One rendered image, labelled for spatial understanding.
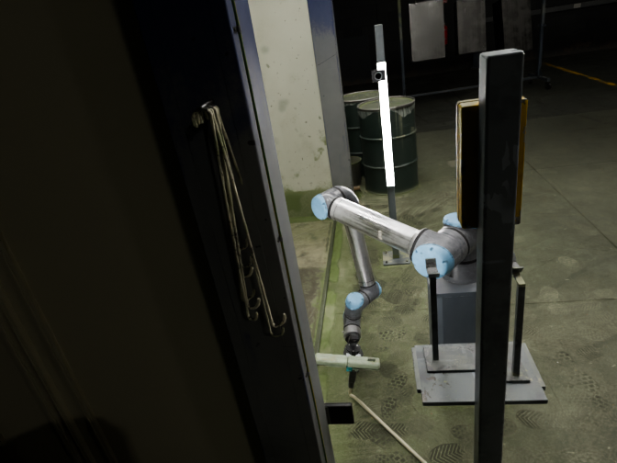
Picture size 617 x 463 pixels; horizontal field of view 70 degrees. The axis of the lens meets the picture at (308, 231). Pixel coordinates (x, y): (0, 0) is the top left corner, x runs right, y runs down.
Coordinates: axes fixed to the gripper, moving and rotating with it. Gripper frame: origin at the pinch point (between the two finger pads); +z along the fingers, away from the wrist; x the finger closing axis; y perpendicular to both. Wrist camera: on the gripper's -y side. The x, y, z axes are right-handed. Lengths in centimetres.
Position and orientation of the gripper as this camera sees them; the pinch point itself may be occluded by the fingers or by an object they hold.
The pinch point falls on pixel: (353, 367)
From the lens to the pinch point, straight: 222.3
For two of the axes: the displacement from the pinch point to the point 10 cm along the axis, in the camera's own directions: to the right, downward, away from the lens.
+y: -0.4, 8.0, 5.9
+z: -0.6, 5.9, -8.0
